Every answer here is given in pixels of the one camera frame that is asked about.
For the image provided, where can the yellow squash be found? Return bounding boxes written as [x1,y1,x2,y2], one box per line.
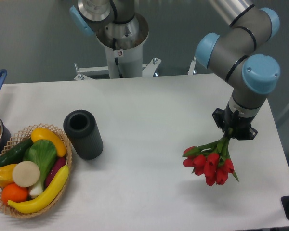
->
[30,128,67,157]

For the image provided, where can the yellow bell pepper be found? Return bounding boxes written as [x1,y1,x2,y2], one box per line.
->
[0,164,17,188]

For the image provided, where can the beige round disc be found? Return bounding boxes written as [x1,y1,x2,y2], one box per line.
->
[12,161,40,188]

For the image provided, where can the dark grey ribbed vase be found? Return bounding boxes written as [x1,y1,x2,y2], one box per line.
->
[63,110,104,160]

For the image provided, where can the green cucumber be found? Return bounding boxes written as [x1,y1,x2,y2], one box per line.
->
[0,138,33,167]

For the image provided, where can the woven wicker basket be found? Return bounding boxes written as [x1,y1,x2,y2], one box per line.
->
[0,124,72,218]

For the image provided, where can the purple sweet potato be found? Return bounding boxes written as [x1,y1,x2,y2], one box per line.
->
[44,157,66,188]

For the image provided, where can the yellow banana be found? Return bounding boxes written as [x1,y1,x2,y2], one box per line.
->
[8,165,69,214]

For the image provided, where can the green leafy bok choy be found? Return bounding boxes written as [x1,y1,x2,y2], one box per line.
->
[23,140,57,198]

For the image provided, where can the red tulip bouquet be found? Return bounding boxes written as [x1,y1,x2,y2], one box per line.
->
[183,128,239,186]

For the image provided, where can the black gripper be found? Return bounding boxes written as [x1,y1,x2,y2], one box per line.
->
[212,106,258,141]

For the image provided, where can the orange fruit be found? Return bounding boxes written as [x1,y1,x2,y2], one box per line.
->
[1,183,28,205]

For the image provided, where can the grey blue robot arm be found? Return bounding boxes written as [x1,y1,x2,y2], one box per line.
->
[69,0,280,140]

